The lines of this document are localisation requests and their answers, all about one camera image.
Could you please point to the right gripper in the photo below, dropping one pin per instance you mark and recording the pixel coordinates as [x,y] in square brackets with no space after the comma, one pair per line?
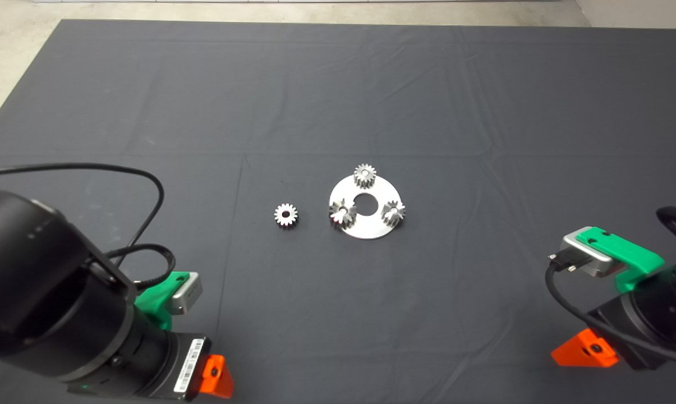
[640,336]

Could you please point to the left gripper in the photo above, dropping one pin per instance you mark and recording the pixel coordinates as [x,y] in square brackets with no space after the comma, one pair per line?
[180,365]

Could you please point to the small steel gear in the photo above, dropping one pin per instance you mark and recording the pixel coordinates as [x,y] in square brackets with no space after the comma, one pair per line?
[291,220]
[397,216]
[360,182]

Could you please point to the large steel gear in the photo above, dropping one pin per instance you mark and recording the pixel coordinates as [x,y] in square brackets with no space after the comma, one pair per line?
[338,217]

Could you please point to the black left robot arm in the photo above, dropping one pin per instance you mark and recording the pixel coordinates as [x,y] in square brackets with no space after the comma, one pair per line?
[35,269]

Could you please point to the round metal plate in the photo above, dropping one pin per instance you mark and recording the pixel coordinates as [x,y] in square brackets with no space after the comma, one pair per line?
[366,227]

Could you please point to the dark grey table cloth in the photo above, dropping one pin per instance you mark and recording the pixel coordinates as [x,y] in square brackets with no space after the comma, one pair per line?
[427,84]

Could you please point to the left silver camera box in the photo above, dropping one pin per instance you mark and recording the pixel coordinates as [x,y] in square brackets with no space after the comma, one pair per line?
[186,294]

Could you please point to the silver camera box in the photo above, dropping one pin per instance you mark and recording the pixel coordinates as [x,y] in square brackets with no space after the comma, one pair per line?
[590,258]
[186,294]

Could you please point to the right silver camera box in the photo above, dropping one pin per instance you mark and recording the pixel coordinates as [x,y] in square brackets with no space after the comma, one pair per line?
[590,258]

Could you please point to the left green camera mount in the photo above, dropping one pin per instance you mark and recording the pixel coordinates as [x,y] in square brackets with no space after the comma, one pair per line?
[152,303]

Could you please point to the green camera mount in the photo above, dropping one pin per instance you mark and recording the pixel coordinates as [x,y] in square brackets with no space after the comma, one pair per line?
[624,247]
[152,303]

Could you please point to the right green camera mount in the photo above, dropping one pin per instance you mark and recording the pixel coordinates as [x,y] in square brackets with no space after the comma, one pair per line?
[624,247]

